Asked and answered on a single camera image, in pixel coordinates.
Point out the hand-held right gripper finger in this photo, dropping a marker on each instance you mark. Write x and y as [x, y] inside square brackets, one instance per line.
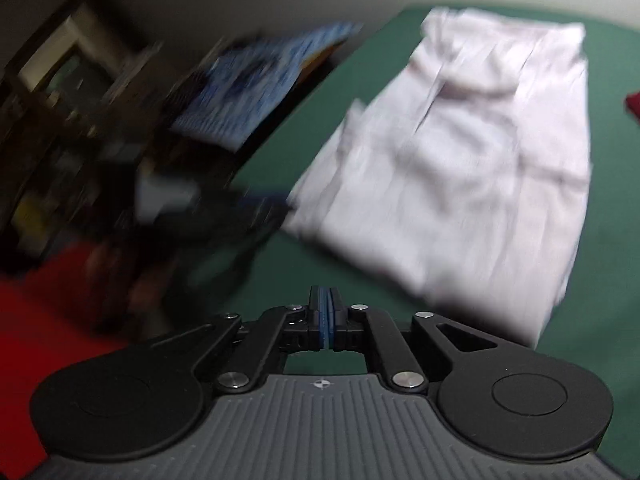
[334, 322]
[322, 322]

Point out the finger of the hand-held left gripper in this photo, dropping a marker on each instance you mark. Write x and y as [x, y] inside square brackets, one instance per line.
[250, 225]

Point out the white cloth garment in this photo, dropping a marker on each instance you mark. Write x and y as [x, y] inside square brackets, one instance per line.
[450, 170]

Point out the dark red knitted sweater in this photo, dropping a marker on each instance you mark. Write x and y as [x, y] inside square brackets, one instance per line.
[634, 107]

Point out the blue checkered towel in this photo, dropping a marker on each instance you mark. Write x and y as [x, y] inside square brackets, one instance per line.
[250, 90]

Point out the dark wooden shelf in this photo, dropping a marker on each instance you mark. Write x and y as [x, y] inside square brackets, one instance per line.
[50, 110]

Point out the red cloth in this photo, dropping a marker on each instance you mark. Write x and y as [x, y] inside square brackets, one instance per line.
[30, 350]

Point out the green table cloth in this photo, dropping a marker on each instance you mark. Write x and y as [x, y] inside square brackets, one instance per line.
[610, 240]

